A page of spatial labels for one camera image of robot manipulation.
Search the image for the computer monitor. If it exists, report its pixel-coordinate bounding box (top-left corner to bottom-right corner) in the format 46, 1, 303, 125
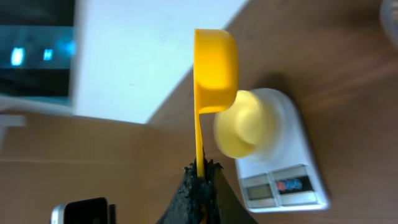
1, 0, 76, 105

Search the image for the yellow measuring scoop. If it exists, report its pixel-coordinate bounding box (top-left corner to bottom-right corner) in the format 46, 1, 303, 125
193, 29, 239, 178

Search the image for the white digital kitchen scale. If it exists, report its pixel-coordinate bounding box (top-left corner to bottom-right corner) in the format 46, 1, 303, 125
236, 88, 330, 213

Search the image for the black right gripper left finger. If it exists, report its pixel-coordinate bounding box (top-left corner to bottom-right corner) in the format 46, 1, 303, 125
156, 159, 205, 224

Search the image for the white desk panel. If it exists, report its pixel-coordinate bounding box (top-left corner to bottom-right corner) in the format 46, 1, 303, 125
72, 0, 246, 124

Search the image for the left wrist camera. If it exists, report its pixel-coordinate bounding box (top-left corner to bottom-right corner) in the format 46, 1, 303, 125
49, 197, 117, 224

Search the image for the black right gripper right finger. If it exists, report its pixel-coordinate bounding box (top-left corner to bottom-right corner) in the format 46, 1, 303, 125
205, 159, 257, 224

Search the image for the pale yellow bowl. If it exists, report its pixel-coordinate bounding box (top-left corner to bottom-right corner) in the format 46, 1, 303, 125
214, 90, 280, 159

